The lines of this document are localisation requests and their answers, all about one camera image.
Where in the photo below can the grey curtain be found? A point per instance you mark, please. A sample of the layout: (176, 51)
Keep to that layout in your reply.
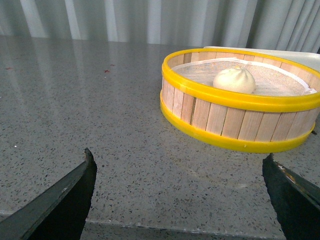
(289, 25)

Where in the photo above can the white steamed bun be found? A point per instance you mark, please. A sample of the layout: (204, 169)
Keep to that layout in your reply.
(235, 79)

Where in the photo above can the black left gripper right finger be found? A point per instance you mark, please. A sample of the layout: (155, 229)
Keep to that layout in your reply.
(295, 200)

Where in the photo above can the yellow rimmed wooden steamer basket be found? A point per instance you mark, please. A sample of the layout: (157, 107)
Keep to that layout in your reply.
(237, 121)

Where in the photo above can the white steamer liner cloth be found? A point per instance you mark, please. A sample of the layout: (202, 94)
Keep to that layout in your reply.
(270, 80)

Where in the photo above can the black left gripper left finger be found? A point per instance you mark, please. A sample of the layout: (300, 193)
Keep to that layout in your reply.
(60, 212)

